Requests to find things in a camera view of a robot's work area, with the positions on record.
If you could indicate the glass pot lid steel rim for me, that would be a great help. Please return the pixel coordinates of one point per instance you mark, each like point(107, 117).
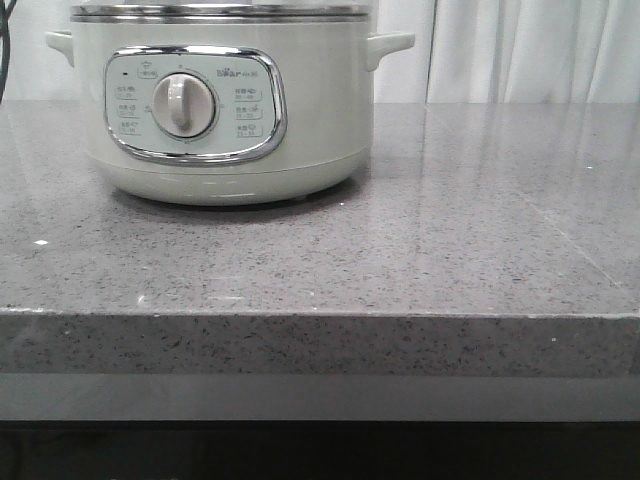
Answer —
point(210, 12)

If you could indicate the pale green electric cooking pot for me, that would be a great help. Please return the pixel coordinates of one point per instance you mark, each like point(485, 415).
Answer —
point(210, 112)

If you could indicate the white curtain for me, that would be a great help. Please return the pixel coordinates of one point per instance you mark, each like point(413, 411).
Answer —
point(464, 52)

